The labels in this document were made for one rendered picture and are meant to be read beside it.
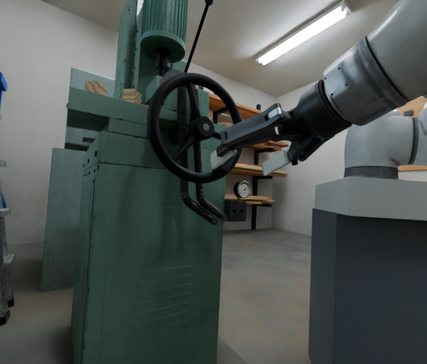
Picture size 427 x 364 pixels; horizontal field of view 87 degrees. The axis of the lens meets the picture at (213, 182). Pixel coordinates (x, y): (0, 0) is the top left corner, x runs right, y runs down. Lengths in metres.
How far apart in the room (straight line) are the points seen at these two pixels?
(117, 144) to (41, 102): 2.61
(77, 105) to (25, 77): 2.66
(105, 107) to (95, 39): 2.95
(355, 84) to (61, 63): 3.31
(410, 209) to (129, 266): 0.77
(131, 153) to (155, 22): 0.52
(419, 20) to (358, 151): 0.64
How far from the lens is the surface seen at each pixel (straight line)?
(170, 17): 1.04
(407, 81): 0.31
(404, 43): 0.30
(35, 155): 3.17
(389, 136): 0.91
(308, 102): 0.34
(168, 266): 0.79
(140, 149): 0.73
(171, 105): 0.69
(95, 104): 0.73
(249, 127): 0.34
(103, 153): 0.70
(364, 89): 0.31
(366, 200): 0.71
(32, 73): 3.39
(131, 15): 1.31
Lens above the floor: 0.64
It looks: 3 degrees up
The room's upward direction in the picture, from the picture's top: 3 degrees clockwise
